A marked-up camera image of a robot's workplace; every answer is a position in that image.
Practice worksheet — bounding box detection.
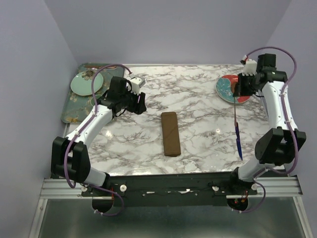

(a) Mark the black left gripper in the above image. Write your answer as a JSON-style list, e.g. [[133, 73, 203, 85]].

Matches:
[[119, 86, 147, 115]]

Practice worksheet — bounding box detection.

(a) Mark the copper spoon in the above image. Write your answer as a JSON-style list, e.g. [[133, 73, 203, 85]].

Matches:
[[231, 82, 238, 127], [83, 64, 117, 70]]

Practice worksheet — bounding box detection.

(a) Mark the blue handled knife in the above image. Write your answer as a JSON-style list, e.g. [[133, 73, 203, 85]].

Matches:
[[235, 122, 243, 161]]

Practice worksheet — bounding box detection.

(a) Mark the brown fabric napkin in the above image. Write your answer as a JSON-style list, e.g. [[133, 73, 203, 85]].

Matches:
[[161, 112, 181, 157]]

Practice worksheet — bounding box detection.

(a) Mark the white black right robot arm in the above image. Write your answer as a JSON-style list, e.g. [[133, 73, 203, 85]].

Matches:
[[228, 54, 307, 194]]

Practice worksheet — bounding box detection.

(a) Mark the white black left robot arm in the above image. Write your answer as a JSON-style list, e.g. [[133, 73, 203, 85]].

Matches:
[[51, 76, 146, 196]]

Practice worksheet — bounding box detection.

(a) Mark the red and teal plate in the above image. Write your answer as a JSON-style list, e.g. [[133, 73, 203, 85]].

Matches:
[[215, 74, 250, 104]]

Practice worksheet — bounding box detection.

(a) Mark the mint green floral plate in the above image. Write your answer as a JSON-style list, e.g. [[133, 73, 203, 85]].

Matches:
[[70, 70, 104, 96]]

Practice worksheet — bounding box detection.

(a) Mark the teal floral serving tray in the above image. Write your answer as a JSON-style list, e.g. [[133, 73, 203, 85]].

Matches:
[[61, 63, 125, 123]]

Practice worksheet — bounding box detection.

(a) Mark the copper spoon on tray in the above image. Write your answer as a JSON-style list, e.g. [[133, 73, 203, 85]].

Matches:
[[83, 64, 117, 70]]

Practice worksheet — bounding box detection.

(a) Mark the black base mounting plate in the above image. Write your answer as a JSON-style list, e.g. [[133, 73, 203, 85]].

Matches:
[[82, 171, 257, 211]]

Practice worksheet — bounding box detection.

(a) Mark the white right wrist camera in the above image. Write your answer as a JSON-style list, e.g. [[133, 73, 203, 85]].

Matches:
[[242, 59, 257, 76]]

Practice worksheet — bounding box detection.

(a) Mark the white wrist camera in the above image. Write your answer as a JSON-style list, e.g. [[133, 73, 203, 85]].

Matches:
[[242, 59, 257, 76], [129, 77, 146, 95]]

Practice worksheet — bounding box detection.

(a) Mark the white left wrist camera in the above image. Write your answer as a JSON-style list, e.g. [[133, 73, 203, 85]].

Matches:
[[129, 77, 146, 95]]

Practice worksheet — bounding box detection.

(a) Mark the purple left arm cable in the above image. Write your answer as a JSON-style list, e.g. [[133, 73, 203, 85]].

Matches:
[[63, 63, 133, 217]]

